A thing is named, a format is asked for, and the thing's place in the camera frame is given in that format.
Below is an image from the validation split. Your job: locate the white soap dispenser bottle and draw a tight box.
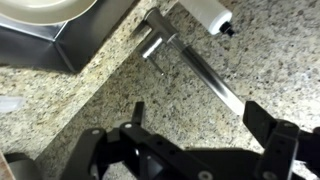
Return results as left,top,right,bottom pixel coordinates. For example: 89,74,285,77
178,0,234,37

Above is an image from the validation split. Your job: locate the cream pan with wooden handle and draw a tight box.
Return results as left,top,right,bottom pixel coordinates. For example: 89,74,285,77
0,0,98,25

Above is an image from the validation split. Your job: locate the stainless steel sink basin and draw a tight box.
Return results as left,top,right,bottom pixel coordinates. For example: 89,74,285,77
0,0,139,73

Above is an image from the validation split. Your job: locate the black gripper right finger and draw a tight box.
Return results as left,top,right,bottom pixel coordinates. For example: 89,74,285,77
243,101,299,180

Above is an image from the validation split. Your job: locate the chrome gooseneck faucet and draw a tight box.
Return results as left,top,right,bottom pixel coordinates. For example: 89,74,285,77
138,7,245,115

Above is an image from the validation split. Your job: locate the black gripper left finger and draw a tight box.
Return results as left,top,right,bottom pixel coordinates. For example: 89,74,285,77
60,102,214,180

